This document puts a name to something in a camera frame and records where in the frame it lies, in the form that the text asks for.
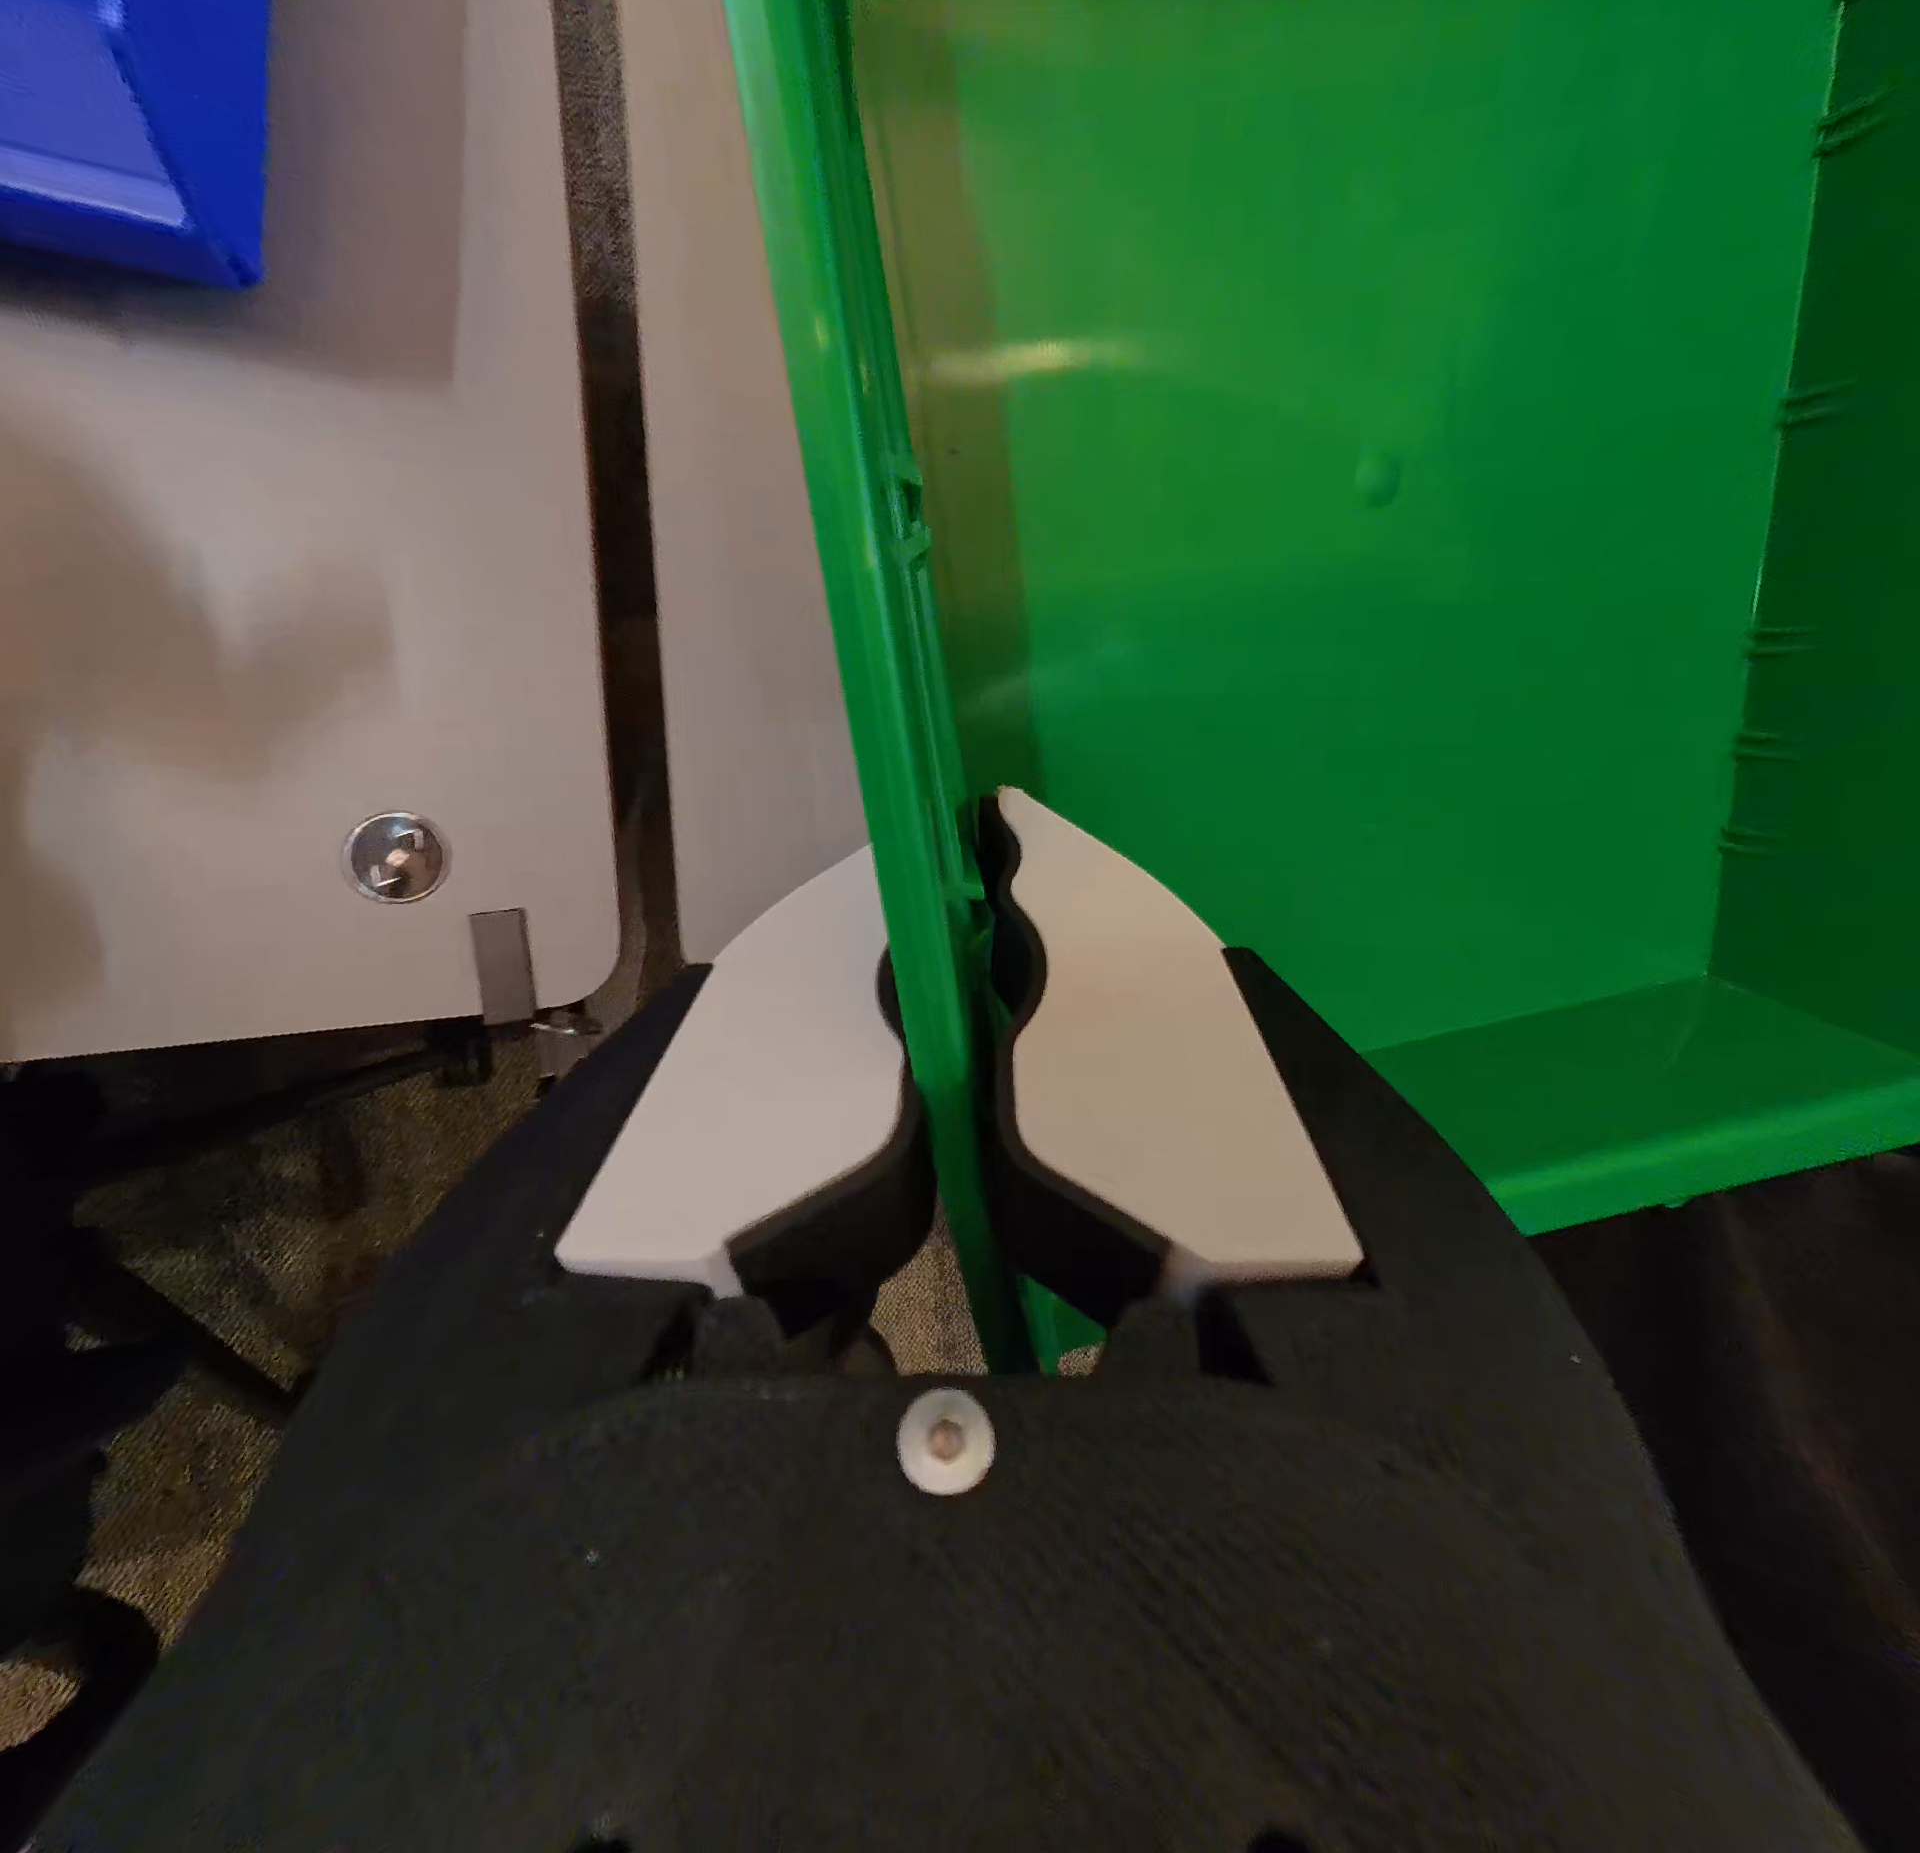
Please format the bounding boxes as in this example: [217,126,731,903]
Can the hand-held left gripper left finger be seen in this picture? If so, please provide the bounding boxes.
[551,844,937,1341]

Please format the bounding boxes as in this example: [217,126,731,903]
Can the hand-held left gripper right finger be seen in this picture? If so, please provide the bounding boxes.
[980,786,1370,1326]

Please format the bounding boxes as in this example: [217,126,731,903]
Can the green plastic bin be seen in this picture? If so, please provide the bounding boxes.
[703,0,1920,1374]

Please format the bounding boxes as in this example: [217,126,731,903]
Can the round metal desk cap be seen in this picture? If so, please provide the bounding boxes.
[343,811,452,904]

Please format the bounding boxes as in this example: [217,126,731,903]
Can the person's black sweater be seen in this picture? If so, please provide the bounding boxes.
[1522,1148,1920,1853]

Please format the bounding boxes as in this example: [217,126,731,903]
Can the blue plastic bin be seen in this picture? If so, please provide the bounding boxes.
[0,0,276,291]

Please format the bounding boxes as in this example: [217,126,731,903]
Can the desk metal bracket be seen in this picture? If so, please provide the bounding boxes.
[468,910,538,1031]

